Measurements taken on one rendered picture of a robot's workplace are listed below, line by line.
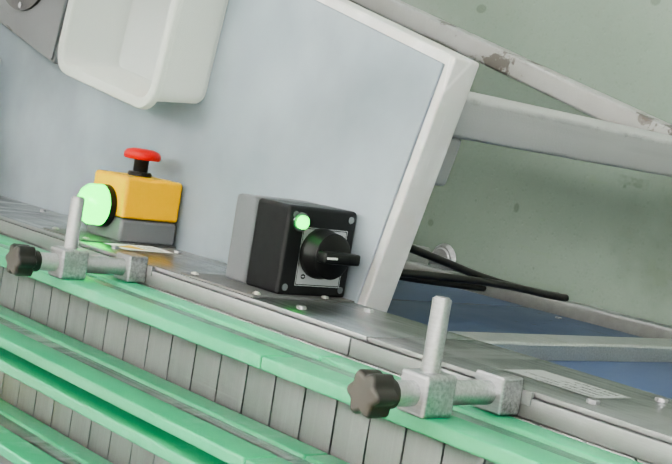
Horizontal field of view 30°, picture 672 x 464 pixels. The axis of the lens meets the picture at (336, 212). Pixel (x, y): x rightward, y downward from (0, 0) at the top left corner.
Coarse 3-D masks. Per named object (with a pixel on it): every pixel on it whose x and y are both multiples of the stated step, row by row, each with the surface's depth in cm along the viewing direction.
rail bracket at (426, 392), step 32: (448, 320) 77; (352, 384) 74; (384, 384) 73; (416, 384) 76; (448, 384) 77; (480, 384) 80; (512, 384) 80; (384, 416) 74; (416, 416) 76; (448, 416) 77
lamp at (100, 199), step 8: (88, 184) 132; (96, 184) 132; (104, 184) 132; (80, 192) 132; (88, 192) 131; (96, 192) 130; (104, 192) 131; (112, 192) 131; (88, 200) 130; (96, 200) 130; (104, 200) 130; (112, 200) 131; (88, 208) 130; (96, 208) 130; (104, 208) 130; (112, 208) 131; (88, 216) 130; (96, 216) 130; (104, 216) 131; (112, 216) 131; (96, 224) 132; (104, 224) 132
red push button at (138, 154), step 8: (128, 152) 133; (136, 152) 133; (144, 152) 133; (152, 152) 134; (136, 160) 134; (144, 160) 134; (152, 160) 134; (160, 160) 135; (136, 168) 134; (144, 168) 134
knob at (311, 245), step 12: (312, 240) 109; (324, 240) 108; (336, 240) 109; (300, 252) 109; (312, 252) 108; (324, 252) 107; (336, 252) 109; (348, 252) 110; (312, 264) 108; (324, 264) 109; (336, 264) 108; (348, 264) 109; (312, 276) 110; (324, 276) 109; (336, 276) 110
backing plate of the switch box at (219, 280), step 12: (192, 276) 112; (204, 276) 113; (216, 276) 114; (228, 288) 108; (240, 288) 108; (252, 288) 110; (312, 300) 109; (324, 300) 110; (336, 300) 111; (348, 300) 112
